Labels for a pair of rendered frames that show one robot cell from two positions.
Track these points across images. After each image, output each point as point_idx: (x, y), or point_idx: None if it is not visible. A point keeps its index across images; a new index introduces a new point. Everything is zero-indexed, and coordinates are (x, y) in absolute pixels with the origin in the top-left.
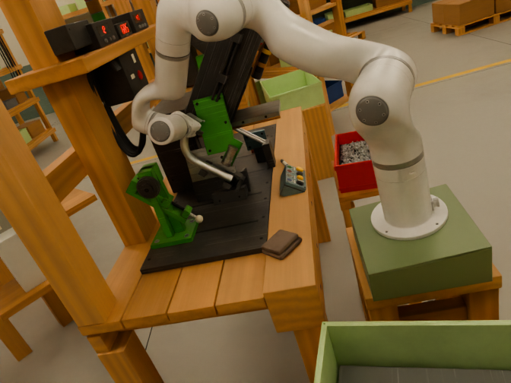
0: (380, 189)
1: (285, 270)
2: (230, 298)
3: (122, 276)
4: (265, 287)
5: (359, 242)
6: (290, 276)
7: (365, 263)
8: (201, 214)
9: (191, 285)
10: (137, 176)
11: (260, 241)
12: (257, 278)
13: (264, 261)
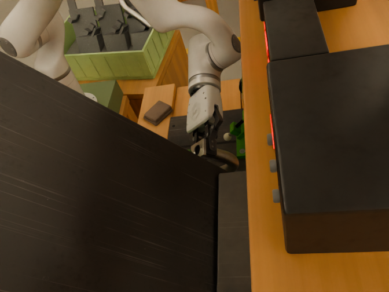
0: (77, 82)
1: (159, 96)
2: None
3: None
4: (172, 86)
5: (110, 97)
6: (157, 92)
7: (114, 85)
8: (237, 169)
9: (228, 96)
10: None
11: (174, 123)
12: (180, 99)
13: (175, 112)
